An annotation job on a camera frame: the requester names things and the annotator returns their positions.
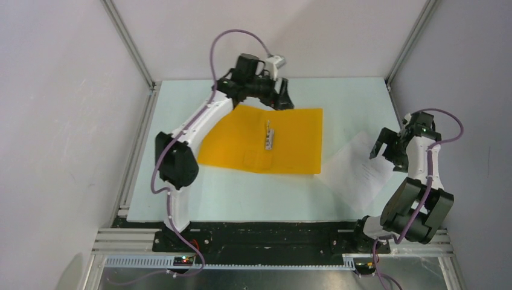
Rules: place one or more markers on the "orange file folder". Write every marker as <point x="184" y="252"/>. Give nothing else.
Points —
<point x="237" y="141"/>

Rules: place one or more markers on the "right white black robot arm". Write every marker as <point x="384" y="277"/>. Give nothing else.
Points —
<point x="420" y="204"/>

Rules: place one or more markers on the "aluminium corner post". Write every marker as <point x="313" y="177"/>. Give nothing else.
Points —
<point x="413" y="37"/>
<point x="126" y="38"/>

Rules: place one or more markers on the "metal folder clip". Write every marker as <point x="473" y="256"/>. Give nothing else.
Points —
<point x="269" y="137"/>

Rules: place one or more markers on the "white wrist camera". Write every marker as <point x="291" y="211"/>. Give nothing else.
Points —
<point x="272" y="64"/>
<point x="406" y="122"/>

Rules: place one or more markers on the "left controller board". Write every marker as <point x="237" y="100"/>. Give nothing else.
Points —
<point x="183" y="260"/>

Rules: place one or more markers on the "aluminium frame rail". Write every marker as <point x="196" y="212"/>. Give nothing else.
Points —
<point x="123" y="259"/>

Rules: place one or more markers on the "right controller board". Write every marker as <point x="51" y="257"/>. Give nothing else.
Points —
<point x="364" y="269"/>

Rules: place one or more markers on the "left aluminium corner post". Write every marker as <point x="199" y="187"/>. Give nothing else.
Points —
<point x="126" y="38"/>

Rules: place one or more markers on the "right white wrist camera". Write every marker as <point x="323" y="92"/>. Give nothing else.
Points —
<point x="406" y="122"/>

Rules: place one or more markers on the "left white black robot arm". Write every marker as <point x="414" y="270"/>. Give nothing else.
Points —
<point x="176" y="164"/>

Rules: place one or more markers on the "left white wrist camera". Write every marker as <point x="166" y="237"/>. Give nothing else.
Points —
<point x="272" y="64"/>

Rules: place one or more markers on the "controller board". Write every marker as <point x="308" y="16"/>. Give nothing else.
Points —
<point x="364" y="269"/>
<point x="183" y="260"/>

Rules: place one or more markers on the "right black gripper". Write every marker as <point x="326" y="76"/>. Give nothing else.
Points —
<point x="387" y="136"/>

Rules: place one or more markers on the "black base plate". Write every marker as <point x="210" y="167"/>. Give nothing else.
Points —
<point x="257" y="243"/>

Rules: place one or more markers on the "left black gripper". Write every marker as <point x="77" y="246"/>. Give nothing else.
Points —
<point x="276" y="101"/>

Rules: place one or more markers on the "right aluminium corner post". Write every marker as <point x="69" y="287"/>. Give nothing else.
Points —
<point x="413" y="37"/>

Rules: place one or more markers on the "white paper sheet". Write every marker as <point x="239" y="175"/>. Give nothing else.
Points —
<point x="353" y="175"/>

